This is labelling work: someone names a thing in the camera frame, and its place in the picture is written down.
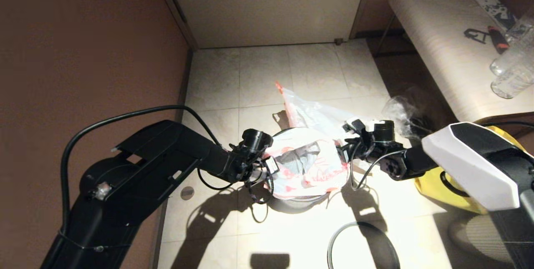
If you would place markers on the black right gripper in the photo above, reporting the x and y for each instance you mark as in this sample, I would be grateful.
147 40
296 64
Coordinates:
371 150

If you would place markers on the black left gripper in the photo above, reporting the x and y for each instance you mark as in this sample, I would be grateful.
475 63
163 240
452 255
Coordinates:
252 167

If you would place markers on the new white plastic bag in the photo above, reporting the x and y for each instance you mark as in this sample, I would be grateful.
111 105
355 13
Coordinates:
308 164

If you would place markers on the used red-printed trash bag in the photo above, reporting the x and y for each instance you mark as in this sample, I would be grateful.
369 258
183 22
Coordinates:
313 110

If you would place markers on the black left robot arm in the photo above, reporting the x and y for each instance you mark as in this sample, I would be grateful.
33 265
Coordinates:
142 177

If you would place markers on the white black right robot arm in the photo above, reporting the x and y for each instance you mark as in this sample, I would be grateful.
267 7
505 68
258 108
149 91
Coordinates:
471 160

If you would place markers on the crumpled clear plastic bag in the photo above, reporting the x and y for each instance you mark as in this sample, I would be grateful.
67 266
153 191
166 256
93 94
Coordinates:
402 110

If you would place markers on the black round trash bin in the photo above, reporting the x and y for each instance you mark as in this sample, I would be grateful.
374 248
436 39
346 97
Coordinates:
300 202

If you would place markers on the yellow shopping bag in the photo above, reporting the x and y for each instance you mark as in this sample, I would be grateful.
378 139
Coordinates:
434 185

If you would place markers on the black cylindrical left wrist motor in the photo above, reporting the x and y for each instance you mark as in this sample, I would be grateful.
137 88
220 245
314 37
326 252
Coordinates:
256 139

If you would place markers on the round metal floor drain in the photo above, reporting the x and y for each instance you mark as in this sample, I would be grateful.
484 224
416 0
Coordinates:
187 193

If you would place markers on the dark robot chest edge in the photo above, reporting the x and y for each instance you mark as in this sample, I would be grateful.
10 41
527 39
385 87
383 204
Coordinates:
269 262

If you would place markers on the black metal table leg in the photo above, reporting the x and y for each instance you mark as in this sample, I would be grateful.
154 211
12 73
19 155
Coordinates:
384 35

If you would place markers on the beige wood-grain table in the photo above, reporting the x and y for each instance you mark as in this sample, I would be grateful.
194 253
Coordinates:
434 27

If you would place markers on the beige ribbed cushion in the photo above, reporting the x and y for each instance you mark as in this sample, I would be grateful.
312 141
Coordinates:
479 235

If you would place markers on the black clip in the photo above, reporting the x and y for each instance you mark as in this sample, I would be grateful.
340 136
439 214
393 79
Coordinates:
474 35

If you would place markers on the clear plastic bottle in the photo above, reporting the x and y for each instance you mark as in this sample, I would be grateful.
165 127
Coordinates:
522 26
512 58
512 85

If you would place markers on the white cabinet panel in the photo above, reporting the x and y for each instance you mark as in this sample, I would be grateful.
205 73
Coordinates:
271 6

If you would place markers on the red black hand tool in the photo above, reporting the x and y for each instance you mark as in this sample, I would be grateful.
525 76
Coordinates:
498 40

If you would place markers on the blue white printed paper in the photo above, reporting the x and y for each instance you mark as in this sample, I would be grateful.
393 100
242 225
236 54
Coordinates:
496 11

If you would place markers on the black cylindrical right wrist camera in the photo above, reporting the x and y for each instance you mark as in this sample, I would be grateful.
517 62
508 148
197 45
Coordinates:
377 129

